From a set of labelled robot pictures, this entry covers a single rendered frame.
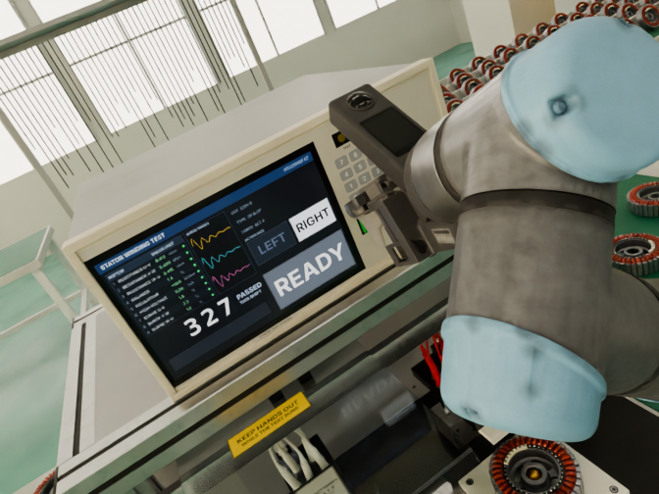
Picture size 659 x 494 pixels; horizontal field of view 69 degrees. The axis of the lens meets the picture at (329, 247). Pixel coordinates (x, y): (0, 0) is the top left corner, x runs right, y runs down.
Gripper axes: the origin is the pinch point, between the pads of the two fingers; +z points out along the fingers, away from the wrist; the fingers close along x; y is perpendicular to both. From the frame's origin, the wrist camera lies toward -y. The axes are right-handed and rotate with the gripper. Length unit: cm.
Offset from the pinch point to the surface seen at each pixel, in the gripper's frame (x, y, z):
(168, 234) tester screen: -20.0, -6.9, -2.1
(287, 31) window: 243, -266, 568
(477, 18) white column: 277, -91, 289
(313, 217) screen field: -5.7, -1.4, 0.4
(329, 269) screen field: -6.6, 4.7, 3.3
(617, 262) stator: 49, 35, 27
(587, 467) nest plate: 10.3, 45.0, 5.3
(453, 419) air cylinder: 1.2, 34.8, 17.2
